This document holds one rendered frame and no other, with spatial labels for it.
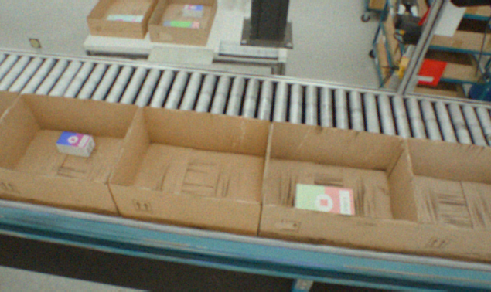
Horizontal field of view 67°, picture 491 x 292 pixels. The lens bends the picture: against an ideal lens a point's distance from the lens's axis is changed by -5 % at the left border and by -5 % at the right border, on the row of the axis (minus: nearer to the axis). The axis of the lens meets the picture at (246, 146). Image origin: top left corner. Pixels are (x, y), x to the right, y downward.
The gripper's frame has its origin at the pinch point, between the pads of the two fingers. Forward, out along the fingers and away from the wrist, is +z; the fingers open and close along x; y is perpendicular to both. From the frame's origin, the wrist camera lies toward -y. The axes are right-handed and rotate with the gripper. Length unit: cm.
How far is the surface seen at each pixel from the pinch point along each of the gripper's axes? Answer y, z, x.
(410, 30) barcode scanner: -20.3, 16.3, 6.9
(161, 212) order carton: -54, 97, 86
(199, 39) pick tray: 11, 15, 96
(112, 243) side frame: -43, 108, 102
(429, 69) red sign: -4.4, 24.4, -8.2
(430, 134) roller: -6, 54, -8
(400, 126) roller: -5, 52, 5
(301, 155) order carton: -38, 75, 48
